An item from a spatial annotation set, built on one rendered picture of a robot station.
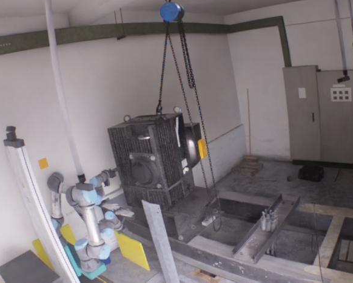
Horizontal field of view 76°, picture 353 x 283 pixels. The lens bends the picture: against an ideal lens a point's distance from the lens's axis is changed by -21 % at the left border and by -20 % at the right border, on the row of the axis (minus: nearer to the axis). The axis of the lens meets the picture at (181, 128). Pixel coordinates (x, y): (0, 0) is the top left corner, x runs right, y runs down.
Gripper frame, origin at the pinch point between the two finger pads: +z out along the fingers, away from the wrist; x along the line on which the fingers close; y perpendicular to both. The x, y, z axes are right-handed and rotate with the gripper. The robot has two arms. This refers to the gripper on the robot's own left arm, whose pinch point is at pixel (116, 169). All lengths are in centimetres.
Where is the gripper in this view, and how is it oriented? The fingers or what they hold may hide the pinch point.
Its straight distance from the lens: 239.3
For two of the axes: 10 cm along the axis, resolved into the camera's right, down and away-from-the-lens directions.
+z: 5.1, -2.7, 8.2
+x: -8.4, 0.3, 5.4
